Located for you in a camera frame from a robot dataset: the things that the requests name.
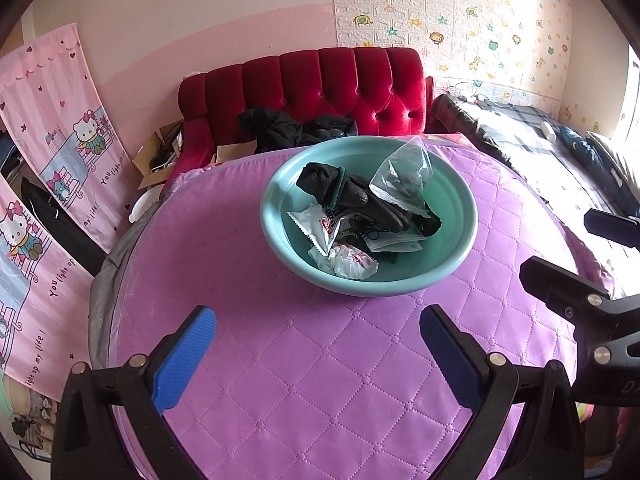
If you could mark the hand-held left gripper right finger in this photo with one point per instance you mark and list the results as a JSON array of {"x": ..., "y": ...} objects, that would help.
[{"x": 452, "y": 360}]

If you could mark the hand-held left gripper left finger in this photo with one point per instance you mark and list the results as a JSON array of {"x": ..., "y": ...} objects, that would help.
[{"x": 185, "y": 360}]

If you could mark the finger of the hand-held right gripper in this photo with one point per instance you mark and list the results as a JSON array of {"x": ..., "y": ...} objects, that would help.
[
  {"x": 555, "y": 280},
  {"x": 610, "y": 227}
]

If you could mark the teal plastic basin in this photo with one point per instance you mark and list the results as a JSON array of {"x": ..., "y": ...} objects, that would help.
[{"x": 450, "y": 220}]

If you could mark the beige snack packet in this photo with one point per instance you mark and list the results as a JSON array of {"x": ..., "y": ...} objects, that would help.
[{"x": 395, "y": 242}]

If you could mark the white plastic bag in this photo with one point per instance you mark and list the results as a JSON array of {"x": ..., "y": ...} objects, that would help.
[{"x": 350, "y": 260}]

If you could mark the clear zip bag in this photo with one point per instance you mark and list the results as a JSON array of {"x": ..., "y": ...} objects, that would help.
[{"x": 400, "y": 175}]

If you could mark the white snack packet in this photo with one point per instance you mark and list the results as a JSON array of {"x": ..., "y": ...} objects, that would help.
[{"x": 320, "y": 222}]

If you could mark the black glove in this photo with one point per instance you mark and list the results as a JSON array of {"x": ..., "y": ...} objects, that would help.
[{"x": 350, "y": 192}]

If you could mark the striped pillow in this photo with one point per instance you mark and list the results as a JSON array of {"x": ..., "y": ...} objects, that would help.
[{"x": 615, "y": 155}]

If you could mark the dark blue pillow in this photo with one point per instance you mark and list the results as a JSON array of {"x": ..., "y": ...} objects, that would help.
[{"x": 580, "y": 147}]

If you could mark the small white bottle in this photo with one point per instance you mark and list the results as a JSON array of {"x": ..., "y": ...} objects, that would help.
[{"x": 548, "y": 131}]

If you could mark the purple quilted table cover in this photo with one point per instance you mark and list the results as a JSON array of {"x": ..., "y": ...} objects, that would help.
[{"x": 300, "y": 360}]

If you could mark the plaid bed blanket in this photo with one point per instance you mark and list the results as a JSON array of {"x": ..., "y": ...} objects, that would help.
[{"x": 525, "y": 135}]

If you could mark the white plastic basket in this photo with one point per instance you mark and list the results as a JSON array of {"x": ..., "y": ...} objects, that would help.
[{"x": 145, "y": 205}]

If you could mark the pink cartoon curtain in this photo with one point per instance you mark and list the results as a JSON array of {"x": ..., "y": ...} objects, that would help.
[
  {"x": 30, "y": 310},
  {"x": 50, "y": 110}
]

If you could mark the open cardboard box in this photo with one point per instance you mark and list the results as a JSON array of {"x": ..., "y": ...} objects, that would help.
[{"x": 150, "y": 175}]

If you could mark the flat cardboard piece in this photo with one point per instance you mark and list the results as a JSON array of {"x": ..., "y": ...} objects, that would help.
[{"x": 235, "y": 152}]

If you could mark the black clothes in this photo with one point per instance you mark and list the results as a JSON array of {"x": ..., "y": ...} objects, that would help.
[{"x": 280, "y": 130}]

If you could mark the red tufted sofa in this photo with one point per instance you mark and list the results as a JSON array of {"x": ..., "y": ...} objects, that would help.
[{"x": 350, "y": 85}]

